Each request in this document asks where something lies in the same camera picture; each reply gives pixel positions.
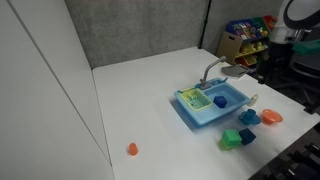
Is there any beige crumpled object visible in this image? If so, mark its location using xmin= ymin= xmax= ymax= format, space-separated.
xmin=247 ymin=94 xmax=259 ymax=108

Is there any black vertical pole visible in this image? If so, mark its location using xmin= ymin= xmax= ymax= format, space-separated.
xmin=198 ymin=0 xmax=212 ymax=49

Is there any dark blue toy mug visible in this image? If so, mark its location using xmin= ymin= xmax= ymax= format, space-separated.
xmin=213 ymin=95 xmax=228 ymax=109

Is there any dark blue cube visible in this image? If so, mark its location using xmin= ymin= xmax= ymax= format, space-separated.
xmin=238 ymin=128 xmax=257 ymax=146

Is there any toy storage shelf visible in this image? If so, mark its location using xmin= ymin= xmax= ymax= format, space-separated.
xmin=216 ymin=14 xmax=279 ymax=68

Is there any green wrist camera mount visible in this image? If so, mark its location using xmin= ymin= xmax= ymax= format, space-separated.
xmin=292 ymin=39 xmax=320 ymax=56

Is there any light blue toy sink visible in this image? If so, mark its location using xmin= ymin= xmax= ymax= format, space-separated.
xmin=173 ymin=77 xmax=251 ymax=128

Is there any orange plate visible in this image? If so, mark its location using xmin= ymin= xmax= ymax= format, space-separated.
xmin=260 ymin=108 xmax=284 ymax=126

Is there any small orange cup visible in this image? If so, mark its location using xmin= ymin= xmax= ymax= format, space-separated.
xmin=128 ymin=142 xmax=139 ymax=157

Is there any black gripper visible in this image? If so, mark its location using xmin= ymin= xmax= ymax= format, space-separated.
xmin=289 ymin=53 xmax=320 ymax=81

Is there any light green cube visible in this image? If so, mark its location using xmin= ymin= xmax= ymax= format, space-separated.
xmin=219 ymin=138 xmax=234 ymax=151

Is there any blue saucer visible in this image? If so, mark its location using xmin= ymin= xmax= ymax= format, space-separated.
xmin=238 ymin=111 xmax=262 ymax=127

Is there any small blue cup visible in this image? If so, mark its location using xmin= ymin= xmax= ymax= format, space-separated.
xmin=244 ymin=108 xmax=258 ymax=123

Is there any grey toy faucet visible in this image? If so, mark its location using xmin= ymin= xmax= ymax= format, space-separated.
xmin=199 ymin=55 xmax=228 ymax=90

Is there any yellow-green dish rack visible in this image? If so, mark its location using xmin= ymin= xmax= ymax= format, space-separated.
xmin=179 ymin=87 xmax=214 ymax=112

